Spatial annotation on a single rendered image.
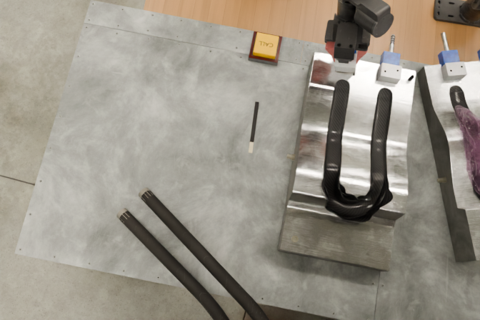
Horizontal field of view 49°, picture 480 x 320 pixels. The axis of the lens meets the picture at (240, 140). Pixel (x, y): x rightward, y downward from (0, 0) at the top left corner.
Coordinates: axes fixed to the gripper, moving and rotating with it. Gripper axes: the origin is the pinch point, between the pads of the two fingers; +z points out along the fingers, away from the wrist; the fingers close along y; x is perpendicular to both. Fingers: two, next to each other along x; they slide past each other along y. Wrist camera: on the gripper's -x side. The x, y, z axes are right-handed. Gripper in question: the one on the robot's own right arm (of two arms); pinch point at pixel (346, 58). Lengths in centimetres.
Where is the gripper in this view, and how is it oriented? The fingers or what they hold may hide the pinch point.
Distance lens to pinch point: 131.5
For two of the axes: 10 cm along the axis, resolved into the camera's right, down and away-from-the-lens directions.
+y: 9.7, 1.3, -2.1
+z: 1.0, 5.7, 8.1
